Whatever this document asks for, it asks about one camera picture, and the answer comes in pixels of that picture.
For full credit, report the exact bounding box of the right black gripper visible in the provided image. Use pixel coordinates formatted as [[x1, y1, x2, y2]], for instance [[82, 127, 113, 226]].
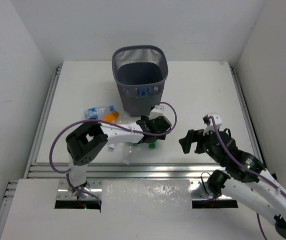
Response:
[[178, 125, 225, 167]]

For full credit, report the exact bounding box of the green plastic bottle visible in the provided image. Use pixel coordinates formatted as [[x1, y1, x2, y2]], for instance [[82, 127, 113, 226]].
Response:
[[149, 141, 156, 149]]

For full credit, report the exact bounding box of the clear bottle blue label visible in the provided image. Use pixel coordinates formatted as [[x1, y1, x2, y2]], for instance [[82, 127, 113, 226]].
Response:
[[136, 86, 159, 98]]

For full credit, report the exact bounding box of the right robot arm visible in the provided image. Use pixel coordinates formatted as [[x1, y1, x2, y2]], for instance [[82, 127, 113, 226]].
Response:
[[179, 128, 286, 239]]

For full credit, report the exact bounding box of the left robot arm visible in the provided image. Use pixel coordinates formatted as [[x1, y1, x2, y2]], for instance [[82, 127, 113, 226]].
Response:
[[66, 115, 172, 190]]

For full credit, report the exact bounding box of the grey mesh waste bin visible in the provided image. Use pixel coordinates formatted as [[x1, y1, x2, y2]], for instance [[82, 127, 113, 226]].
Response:
[[112, 45, 168, 117]]

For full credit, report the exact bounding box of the clear bottle dark green label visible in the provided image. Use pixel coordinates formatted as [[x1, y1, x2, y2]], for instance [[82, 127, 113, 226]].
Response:
[[123, 143, 137, 165]]

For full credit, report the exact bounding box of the clear bottle white cap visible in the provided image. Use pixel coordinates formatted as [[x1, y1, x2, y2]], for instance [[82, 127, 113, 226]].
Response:
[[109, 111, 134, 152]]

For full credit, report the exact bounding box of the orange juice bottle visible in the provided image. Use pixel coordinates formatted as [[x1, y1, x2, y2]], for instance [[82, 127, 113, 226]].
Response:
[[102, 111, 119, 124]]

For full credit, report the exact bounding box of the clear bottle colourful label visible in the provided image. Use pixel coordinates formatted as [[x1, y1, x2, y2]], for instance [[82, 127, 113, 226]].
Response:
[[84, 105, 115, 119]]

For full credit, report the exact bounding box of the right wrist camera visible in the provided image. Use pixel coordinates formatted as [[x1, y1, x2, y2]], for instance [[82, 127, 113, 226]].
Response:
[[203, 112, 223, 135]]

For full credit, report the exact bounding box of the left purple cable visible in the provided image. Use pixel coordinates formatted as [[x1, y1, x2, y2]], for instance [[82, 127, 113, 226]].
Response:
[[49, 101, 178, 206]]

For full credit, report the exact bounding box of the right aluminium side rail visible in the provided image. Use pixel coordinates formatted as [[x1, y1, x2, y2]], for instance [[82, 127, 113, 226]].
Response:
[[229, 65, 267, 166]]

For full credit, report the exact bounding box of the aluminium side rail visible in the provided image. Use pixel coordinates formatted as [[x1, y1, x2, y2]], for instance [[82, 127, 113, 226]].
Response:
[[229, 65, 267, 166], [23, 65, 62, 179]]

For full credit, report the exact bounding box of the aluminium front rail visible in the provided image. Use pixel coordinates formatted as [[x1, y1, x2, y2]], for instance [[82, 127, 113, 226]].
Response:
[[4, 161, 282, 201]]

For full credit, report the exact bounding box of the left aluminium side rail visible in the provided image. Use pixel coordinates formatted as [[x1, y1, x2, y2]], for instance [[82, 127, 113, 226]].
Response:
[[23, 65, 62, 179]]

